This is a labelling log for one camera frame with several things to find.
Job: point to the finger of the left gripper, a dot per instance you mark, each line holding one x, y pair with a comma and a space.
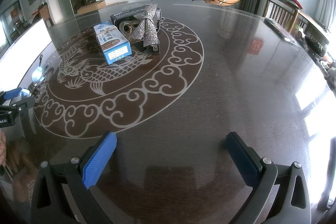
8, 95

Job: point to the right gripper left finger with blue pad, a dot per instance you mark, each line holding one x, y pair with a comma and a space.
96, 158

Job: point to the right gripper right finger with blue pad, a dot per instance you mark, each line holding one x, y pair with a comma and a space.
245, 158

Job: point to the person's left hand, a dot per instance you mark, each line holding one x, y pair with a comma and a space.
3, 149

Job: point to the white partitioned storage box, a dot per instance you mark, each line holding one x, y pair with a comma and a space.
21, 55

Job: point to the blue white carton box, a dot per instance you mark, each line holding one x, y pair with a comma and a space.
112, 42

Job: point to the cardboard box on floor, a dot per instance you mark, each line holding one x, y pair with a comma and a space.
91, 7

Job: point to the black carton box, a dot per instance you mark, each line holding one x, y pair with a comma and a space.
126, 23

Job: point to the silver glitter bow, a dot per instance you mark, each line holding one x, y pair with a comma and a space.
147, 27

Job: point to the wooden dining chair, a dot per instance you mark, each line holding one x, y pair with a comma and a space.
283, 12

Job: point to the small keychain trinket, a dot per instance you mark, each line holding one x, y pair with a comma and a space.
38, 76

